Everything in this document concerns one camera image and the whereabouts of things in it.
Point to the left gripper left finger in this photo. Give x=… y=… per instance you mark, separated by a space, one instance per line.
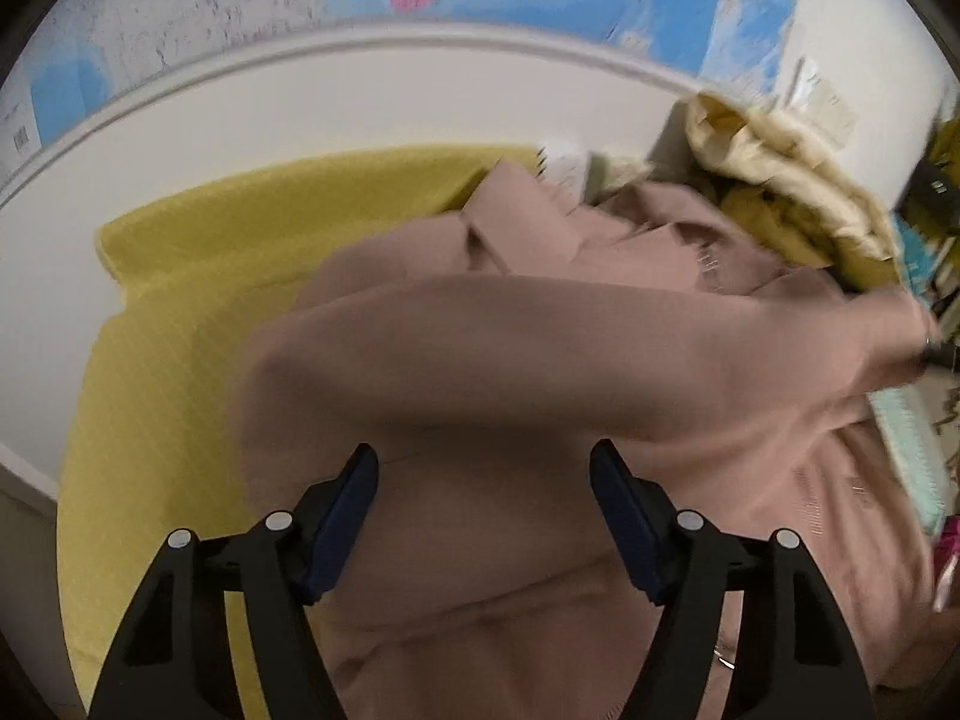
x=171 y=658

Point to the pink jacket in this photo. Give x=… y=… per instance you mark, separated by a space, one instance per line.
x=483 y=352

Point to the cream garment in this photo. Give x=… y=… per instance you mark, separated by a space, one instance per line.
x=762 y=148

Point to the yellow hanging garment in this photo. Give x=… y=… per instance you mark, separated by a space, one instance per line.
x=945 y=145

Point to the patterned yellow bed sheet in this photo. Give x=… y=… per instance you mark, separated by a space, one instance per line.
x=153 y=446

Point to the white wall socket panel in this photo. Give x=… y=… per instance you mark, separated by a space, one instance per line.
x=814 y=100

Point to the wall map poster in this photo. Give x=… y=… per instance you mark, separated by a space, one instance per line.
x=88 y=52

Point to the black handbag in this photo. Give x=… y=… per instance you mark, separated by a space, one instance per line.
x=932 y=191

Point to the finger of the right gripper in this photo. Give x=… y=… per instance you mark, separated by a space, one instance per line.
x=943 y=355

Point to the mustard brown jacket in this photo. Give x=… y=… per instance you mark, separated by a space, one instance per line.
x=801 y=235

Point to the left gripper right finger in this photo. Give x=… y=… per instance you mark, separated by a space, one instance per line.
x=795 y=656

